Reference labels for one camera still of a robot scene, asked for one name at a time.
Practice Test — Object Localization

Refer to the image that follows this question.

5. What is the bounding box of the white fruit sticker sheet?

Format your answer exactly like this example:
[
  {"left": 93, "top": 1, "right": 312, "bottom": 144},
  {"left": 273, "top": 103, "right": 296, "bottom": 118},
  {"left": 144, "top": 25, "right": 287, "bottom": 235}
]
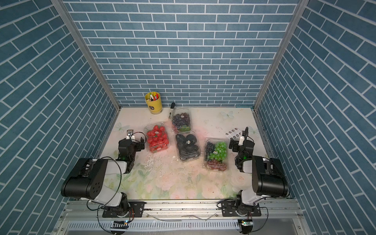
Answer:
[{"left": 225, "top": 128, "right": 242, "bottom": 141}]

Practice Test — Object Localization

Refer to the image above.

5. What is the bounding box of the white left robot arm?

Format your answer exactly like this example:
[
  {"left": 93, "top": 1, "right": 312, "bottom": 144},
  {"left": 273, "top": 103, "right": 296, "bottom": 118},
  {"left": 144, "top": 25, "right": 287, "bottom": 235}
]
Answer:
[{"left": 61, "top": 137, "right": 146, "bottom": 213}]

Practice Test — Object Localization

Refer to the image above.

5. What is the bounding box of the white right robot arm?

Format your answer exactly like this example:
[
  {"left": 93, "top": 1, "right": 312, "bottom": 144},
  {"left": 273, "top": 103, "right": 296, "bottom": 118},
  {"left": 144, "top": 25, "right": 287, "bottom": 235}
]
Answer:
[{"left": 229, "top": 137, "right": 289, "bottom": 209}]

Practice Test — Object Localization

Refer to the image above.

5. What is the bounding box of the clear box of mixed grapes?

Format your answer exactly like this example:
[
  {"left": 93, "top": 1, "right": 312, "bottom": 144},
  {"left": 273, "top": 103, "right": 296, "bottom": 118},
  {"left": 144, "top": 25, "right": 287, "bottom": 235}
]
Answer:
[{"left": 204, "top": 139, "right": 228, "bottom": 171}]

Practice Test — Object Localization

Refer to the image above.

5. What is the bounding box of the clear box of strawberries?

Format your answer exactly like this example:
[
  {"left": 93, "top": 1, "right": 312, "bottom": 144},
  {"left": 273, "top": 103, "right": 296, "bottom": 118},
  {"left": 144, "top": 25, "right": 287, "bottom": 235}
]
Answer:
[{"left": 144, "top": 122, "right": 170, "bottom": 153}]

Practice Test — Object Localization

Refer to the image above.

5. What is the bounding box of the clear box of avocados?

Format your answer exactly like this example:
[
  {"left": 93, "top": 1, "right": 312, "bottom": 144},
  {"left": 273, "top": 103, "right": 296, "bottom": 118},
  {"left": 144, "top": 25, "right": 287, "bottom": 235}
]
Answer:
[{"left": 175, "top": 131, "right": 201, "bottom": 161}]

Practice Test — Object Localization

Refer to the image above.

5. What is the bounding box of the yellow pen cup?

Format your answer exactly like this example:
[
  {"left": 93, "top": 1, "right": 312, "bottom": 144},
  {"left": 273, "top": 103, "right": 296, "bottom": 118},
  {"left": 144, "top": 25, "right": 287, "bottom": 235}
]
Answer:
[{"left": 145, "top": 92, "right": 163, "bottom": 115}]

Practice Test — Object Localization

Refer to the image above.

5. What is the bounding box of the clear box of dark grapes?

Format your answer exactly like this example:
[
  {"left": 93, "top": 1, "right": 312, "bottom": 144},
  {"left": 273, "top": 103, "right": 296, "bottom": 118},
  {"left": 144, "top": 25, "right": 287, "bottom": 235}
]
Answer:
[{"left": 171, "top": 108, "right": 192, "bottom": 134}]

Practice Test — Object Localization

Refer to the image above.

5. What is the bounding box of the black capped marker pen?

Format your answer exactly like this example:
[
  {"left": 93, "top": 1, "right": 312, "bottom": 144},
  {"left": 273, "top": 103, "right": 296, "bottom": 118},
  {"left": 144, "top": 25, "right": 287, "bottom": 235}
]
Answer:
[{"left": 168, "top": 102, "right": 175, "bottom": 119}]

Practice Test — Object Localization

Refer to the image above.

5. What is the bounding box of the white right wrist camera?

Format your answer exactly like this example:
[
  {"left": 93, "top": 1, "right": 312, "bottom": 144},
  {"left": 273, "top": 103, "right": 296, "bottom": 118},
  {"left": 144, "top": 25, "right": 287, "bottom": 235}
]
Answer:
[{"left": 239, "top": 136, "right": 246, "bottom": 146}]

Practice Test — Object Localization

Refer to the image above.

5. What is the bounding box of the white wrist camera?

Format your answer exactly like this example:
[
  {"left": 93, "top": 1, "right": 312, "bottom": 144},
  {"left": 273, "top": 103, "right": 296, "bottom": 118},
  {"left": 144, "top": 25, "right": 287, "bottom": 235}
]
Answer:
[
  {"left": 125, "top": 129, "right": 135, "bottom": 140},
  {"left": 239, "top": 136, "right": 246, "bottom": 146}
]

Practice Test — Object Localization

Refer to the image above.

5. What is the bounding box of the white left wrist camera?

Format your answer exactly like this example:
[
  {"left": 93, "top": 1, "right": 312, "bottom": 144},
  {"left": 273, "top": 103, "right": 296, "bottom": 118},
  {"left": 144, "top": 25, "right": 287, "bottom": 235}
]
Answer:
[{"left": 125, "top": 129, "right": 135, "bottom": 140}]

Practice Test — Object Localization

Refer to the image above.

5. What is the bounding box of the metal base rail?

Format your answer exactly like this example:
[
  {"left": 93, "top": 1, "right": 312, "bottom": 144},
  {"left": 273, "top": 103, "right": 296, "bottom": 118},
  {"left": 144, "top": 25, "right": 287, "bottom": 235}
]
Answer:
[{"left": 64, "top": 199, "right": 303, "bottom": 221}]

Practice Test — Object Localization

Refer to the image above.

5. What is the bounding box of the white perforated cable tray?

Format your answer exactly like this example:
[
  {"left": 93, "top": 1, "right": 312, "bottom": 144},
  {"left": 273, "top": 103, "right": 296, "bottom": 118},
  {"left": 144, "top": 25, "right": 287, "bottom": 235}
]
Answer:
[{"left": 67, "top": 219, "right": 240, "bottom": 232}]

